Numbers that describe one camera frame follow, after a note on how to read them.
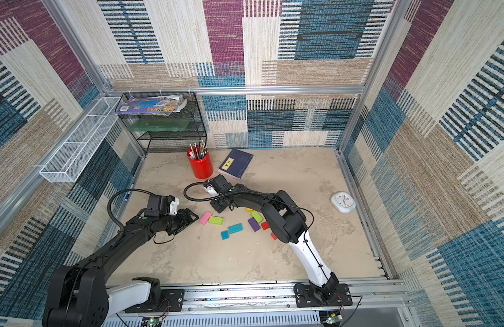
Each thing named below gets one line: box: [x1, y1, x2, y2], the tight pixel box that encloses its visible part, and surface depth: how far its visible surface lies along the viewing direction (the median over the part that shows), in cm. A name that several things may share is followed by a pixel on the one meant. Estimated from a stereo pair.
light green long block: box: [208, 215, 224, 225], surface depth 94 cm
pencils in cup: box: [186, 139, 209, 160], surface depth 104 cm
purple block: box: [247, 217, 261, 233], surface depth 93 cm
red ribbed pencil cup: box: [186, 144, 214, 180], surface depth 104 cm
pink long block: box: [198, 210, 213, 225], surface depth 96 cm
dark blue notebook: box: [217, 148, 254, 180], surface depth 117 cm
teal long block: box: [227, 222, 244, 235], surface depth 94 cm
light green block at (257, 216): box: [250, 209, 264, 224], surface depth 94 cm
